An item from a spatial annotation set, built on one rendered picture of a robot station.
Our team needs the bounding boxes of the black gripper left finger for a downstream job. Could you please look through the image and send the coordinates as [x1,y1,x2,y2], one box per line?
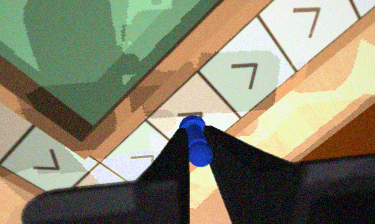
[22,128,190,224]

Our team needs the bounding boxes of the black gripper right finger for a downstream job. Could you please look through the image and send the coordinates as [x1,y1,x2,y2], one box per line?
[204,125,375,224]

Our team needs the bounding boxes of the blue pawn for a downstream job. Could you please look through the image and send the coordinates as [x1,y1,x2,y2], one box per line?
[179,115,213,167]

